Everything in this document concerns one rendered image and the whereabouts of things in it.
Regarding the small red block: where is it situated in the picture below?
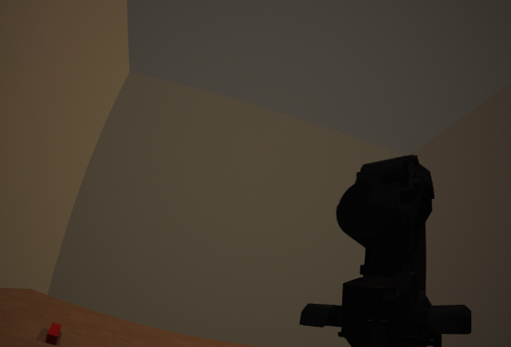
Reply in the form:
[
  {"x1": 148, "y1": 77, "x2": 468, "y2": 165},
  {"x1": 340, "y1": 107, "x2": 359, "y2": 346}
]
[{"x1": 45, "y1": 322, "x2": 62, "y2": 345}]

